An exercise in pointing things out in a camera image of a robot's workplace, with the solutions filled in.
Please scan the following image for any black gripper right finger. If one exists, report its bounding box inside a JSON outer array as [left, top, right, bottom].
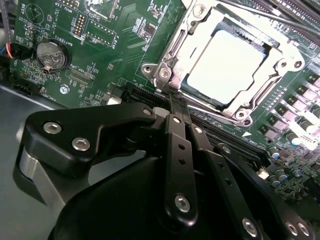
[[177, 96, 316, 240]]

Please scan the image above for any metal socket cover frame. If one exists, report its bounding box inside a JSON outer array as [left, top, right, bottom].
[[172, 4, 305, 117]]

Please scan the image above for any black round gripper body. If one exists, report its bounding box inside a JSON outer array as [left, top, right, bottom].
[[47, 154, 242, 240]]

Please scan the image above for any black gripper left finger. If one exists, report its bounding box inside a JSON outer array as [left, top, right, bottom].
[[12, 93, 199, 230]]

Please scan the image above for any thin metal locking lever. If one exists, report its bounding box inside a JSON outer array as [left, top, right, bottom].
[[217, 0, 320, 33], [153, 76, 253, 126]]

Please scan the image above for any silver topped CPU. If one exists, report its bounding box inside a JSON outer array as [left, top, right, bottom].
[[186, 29, 267, 106]]

